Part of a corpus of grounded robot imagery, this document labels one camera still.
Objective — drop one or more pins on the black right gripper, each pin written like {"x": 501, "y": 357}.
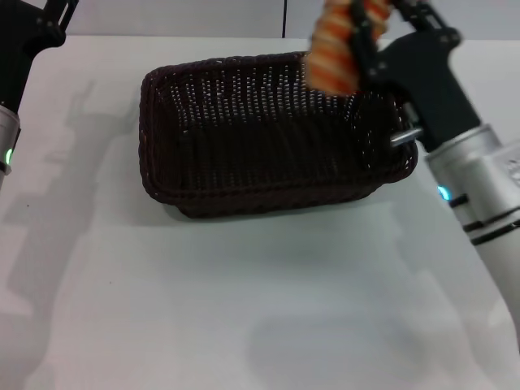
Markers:
{"x": 434, "y": 81}

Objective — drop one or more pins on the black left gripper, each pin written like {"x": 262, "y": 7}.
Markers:
{"x": 20, "y": 53}

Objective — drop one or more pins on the orange striped bread roll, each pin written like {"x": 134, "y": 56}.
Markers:
{"x": 331, "y": 53}

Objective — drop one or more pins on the dark brown woven basket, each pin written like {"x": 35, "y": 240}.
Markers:
{"x": 252, "y": 154}

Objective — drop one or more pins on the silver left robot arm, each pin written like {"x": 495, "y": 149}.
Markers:
{"x": 7, "y": 142}

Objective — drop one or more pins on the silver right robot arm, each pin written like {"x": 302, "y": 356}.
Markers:
{"x": 479, "y": 178}

